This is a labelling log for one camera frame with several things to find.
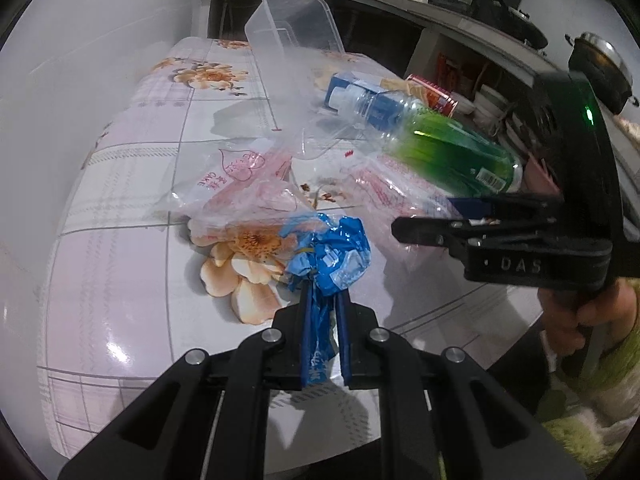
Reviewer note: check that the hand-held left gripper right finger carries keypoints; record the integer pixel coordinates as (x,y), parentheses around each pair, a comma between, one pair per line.
(343,330)

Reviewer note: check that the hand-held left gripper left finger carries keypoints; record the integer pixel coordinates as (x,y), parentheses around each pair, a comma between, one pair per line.
(306,320)

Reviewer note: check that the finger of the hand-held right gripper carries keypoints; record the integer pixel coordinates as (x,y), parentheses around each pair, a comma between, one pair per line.
(430,232)
(470,206)

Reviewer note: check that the green plastic bottle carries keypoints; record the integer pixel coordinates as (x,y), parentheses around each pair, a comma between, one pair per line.
(440,150)

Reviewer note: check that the blue wrapper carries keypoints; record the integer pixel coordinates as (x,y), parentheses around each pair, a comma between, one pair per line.
(330,255)

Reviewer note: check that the person's right hand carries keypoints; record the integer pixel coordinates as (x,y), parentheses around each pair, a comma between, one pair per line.
(595,310)

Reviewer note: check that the clear bag with pink print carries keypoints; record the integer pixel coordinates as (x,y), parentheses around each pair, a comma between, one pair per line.
(235,175)
(390,195)

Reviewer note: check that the red drink can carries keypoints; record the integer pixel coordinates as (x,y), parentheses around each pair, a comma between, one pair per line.
(435,95)

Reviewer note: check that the black cooking pot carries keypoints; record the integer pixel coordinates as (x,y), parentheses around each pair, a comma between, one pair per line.
(600,60)

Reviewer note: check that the red box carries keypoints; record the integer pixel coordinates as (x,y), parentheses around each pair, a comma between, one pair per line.
(450,72)

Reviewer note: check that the black wok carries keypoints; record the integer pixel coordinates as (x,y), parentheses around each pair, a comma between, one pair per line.
(525,30)

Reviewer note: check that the blue and white carton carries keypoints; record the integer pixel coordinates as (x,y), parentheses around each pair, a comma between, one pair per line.
(350,82)

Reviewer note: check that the green fuzzy garment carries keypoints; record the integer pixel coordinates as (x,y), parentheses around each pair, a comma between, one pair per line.
(605,400)

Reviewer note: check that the clear plastic container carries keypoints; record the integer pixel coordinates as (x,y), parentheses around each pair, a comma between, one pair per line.
(295,25)

